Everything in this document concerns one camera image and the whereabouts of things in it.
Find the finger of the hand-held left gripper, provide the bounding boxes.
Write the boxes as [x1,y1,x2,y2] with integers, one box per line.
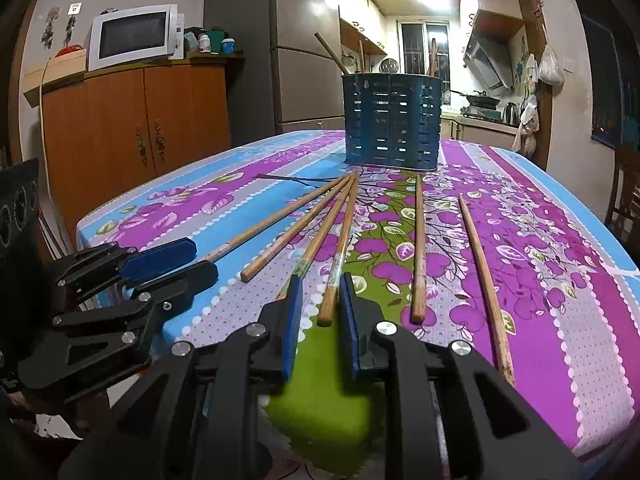
[52,238,197,302]
[17,261,219,404]

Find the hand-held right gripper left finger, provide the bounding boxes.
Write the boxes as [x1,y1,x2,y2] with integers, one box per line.
[60,274,305,480]

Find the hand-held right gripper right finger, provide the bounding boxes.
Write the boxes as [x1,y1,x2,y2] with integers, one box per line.
[339,272,583,480]

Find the green-banded bamboo chopstick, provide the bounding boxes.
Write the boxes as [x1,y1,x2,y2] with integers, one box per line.
[317,176,361,326]

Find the bunch of wooden chopsticks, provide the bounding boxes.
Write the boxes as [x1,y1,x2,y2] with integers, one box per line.
[197,32,517,387]

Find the blue slotted utensil holder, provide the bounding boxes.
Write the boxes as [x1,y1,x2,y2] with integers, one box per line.
[341,74,443,171]

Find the orange wooden cabinet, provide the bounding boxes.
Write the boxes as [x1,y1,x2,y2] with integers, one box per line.
[39,51,247,256]

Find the cream box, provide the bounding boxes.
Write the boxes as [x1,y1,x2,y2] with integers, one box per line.
[22,49,88,93]

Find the floral striped tablecloth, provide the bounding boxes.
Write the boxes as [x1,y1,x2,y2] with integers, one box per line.
[75,130,640,466]

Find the white microwave oven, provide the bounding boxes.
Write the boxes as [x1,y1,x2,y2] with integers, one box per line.
[87,4,185,72]

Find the kitchen base cabinets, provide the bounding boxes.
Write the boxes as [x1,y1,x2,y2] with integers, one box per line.
[440,112,518,153]

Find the grey refrigerator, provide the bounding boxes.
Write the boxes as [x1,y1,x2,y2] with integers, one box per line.
[202,0,346,136]

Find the gas stove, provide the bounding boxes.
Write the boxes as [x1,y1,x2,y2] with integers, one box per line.
[460,105,503,121]

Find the black wok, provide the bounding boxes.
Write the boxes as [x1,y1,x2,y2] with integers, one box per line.
[450,89,501,107]

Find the kitchen window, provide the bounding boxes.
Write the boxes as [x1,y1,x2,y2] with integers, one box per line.
[397,20,451,78]

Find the steel range hood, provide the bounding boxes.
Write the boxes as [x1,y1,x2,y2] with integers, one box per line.
[462,40,516,92]

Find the dark wooden chair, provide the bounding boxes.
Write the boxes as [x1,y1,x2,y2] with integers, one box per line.
[605,142,640,241]

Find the hanging white plastic bag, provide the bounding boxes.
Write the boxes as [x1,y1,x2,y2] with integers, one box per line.
[537,44,565,86]

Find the wooden cabinet above hood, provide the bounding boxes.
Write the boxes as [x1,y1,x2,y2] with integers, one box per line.
[467,7,526,43]

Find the dark barred window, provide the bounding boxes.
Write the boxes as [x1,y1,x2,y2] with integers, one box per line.
[582,15,640,148]

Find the cream cable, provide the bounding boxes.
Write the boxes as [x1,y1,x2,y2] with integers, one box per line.
[37,57,68,256]

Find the feather wall hanging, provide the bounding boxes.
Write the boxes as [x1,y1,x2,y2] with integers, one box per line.
[62,4,81,43]
[42,7,61,51]

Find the kitchen wall cabinets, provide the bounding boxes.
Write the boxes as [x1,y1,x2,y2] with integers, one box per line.
[339,0,388,56]

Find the wooden kitchen doorway frame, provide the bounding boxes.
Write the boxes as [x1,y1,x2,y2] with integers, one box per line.
[517,0,556,171]

